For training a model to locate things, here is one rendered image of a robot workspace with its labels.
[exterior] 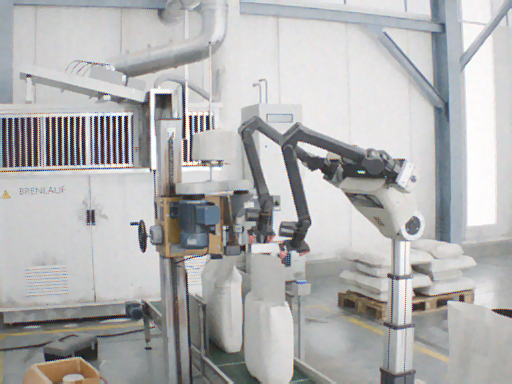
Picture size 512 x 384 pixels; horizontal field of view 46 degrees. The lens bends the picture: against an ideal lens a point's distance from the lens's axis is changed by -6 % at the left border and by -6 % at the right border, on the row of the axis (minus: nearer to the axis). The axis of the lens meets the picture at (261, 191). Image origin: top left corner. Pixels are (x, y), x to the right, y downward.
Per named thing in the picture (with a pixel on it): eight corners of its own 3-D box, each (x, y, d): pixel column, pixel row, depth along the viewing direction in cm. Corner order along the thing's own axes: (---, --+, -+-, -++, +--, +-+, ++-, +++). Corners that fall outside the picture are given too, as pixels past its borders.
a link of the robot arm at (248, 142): (252, 127, 307) (246, 124, 317) (240, 131, 306) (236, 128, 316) (275, 208, 320) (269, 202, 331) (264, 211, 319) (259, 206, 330)
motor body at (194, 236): (213, 249, 320) (212, 200, 318) (184, 251, 314) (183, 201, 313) (204, 245, 334) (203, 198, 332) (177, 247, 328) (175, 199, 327)
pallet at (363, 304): (475, 303, 628) (475, 290, 627) (381, 320, 579) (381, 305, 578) (425, 290, 703) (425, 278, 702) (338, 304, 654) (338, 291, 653)
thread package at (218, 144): (240, 161, 323) (239, 128, 322) (209, 162, 317) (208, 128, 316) (229, 161, 339) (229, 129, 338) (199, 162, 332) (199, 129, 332)
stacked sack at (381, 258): (436, 264, 600) (436, 249, 599) (380, 271, 575) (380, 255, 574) (411, 258, 639) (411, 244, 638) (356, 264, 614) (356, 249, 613)
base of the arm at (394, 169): (397, 160, 279) (386, 183, 277) (384, 151, 276) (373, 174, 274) (408, 160, 271) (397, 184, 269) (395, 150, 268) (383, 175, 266)
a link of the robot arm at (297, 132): (293, 125, 253) (289, 115, 262) (279, 153, 259) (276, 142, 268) (387, 161, 265) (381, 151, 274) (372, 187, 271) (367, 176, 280)
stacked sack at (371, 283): (434, 288, 603) (435, 273, 602) (379, 296, 576) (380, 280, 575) (408, 281, 642) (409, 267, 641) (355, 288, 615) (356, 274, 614)
